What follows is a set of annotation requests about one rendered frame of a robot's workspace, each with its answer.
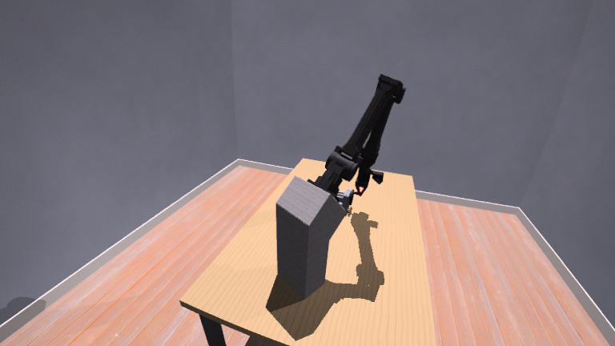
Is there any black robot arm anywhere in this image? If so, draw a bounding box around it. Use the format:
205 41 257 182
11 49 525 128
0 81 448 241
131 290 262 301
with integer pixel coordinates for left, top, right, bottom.
307 74 406 202

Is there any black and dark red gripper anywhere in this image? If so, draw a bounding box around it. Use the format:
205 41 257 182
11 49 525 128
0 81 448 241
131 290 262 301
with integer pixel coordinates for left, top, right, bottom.
355 170 369 196

